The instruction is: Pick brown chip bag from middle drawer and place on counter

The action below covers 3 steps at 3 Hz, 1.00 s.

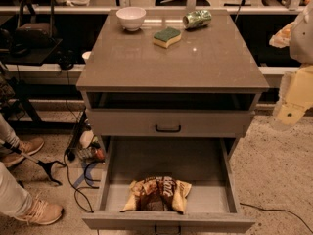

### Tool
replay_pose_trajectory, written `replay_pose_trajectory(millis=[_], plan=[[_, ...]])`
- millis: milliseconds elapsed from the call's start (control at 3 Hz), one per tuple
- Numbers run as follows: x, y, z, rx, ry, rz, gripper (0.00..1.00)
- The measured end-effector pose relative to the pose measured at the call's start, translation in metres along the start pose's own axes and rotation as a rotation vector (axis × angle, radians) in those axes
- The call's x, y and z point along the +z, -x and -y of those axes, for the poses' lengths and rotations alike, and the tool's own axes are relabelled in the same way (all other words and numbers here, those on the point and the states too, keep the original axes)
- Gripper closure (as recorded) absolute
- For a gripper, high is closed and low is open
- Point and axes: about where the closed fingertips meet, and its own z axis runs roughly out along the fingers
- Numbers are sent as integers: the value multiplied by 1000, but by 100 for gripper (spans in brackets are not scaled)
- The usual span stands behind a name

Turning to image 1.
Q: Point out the green yellow sponge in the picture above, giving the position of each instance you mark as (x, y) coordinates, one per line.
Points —
(167, 37)

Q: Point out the black bag on shelf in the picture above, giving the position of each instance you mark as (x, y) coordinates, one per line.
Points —
(34, 34)

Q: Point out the tan sneaker near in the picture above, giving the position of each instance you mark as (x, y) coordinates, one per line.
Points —
(42, 212)

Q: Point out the light trouser leg far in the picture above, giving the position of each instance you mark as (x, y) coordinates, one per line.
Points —
(7, 133)

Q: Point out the closed top drawer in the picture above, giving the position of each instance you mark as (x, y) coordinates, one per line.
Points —
(170, 123)

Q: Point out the tan sneaker far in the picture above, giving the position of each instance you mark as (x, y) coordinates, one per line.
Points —
(13, 154)

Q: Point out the crushed green soda can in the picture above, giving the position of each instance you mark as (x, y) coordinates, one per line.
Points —
(197, 19)

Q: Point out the white paper cup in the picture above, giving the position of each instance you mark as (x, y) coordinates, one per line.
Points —
(86, 56)

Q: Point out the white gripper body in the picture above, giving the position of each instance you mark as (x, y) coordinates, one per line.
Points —
(302, 41)

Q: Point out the grey drawer cabinet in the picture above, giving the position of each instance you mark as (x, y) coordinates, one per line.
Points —
(208, 69)

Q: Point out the light trouser leg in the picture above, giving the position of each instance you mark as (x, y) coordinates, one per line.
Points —
(14, 200)
(7, 133)

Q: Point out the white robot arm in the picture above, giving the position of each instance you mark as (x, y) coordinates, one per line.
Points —
(301, 42)

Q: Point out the black grabber tool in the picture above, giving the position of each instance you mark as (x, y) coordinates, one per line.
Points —
(46, 166)

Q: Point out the white ceramic bowl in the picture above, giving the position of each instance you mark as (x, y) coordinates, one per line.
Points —
(131, 18)

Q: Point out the black headphones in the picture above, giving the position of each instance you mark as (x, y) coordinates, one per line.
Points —
(65, 60)

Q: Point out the tan sneaker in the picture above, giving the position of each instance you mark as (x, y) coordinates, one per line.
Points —
(13, 154)
(42, 212)

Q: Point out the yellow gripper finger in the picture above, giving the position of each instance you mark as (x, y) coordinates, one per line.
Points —
(286, 116)
(282, 38)

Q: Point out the light trouser leg near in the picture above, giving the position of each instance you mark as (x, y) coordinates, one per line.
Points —
(14, 200)

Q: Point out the brown chip bag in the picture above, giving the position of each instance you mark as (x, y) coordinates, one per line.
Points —
(158, 194)

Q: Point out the black side table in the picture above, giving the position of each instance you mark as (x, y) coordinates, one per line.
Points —
(10, 67)

